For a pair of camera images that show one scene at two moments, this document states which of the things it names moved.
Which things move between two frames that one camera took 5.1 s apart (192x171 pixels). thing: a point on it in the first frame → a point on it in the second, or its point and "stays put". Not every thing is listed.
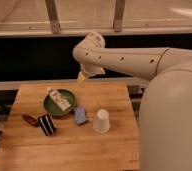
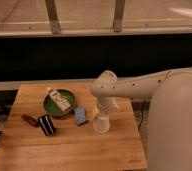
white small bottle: (59, 99) stays put
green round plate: (53, 108) stays put
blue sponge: (80, 115) stays put
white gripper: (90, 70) → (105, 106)
